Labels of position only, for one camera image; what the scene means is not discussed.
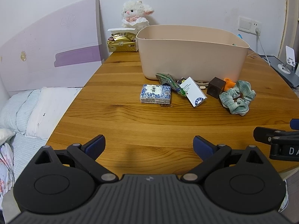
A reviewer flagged orange small toy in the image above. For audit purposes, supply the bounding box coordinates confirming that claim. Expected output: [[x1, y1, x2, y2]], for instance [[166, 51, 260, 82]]
[[224, 78, 236, 91]]

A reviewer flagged dark brown cube box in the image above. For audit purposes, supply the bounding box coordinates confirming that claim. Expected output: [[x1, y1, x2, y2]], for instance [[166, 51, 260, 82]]
[[207, 77, 226, 99]]

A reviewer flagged white card box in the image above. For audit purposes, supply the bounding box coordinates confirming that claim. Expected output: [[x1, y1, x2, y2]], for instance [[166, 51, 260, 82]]
[[179, 77, 207, 108]]

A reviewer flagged beige hair clip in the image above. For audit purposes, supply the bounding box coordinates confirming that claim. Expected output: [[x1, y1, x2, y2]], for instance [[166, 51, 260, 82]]
[[196, 82, 209, 90]]

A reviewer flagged green foil snack packet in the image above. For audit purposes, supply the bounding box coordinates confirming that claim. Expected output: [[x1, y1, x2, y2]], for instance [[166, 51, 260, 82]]
[[156, 73, 187, 97]]

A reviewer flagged floral bedsheet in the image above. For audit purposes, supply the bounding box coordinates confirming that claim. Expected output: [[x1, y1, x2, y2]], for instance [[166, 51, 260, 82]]
[[0, 128, 47, 210]]

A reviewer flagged green checked scrunchie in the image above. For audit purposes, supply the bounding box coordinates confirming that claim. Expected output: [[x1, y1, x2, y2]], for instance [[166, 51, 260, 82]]
[[219, 80, 256, 116]]

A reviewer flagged white phone stand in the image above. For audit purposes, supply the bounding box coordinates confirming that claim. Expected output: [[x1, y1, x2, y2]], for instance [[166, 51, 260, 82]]
[[278, 46, 296, 74]]

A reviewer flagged beige plastic storage bin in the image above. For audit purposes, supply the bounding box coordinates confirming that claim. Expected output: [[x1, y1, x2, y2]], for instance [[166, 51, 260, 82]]
[[136, 25, 250, 82]]

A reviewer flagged blue white patterned box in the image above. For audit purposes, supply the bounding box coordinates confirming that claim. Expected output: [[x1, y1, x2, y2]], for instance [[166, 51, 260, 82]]
[[140, 84, 171, 105]]

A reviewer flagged lilac bed headboard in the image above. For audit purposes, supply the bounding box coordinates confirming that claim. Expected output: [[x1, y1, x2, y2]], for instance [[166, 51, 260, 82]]
[[1, 0, 104, 95]]

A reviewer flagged gold snack bag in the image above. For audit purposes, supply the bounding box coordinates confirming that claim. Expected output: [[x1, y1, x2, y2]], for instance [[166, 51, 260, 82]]
[[107, 32, 138, 53]]

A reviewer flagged white tissue box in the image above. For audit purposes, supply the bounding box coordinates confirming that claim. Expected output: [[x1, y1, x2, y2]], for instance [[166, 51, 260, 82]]
[[108, 27, 137, 35]]

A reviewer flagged white plush lamb toy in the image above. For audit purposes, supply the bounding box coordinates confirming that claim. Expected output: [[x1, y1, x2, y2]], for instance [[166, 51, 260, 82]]
[[122, 1, 154, 31]]

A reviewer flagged white plug and cable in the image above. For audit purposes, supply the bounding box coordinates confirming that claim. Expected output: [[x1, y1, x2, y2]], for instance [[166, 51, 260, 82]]
[[255, 27, 272, 66]]

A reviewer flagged white wall switch socket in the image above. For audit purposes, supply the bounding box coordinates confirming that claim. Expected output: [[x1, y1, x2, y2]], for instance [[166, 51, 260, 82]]
[[238, 16, 262, 35]]

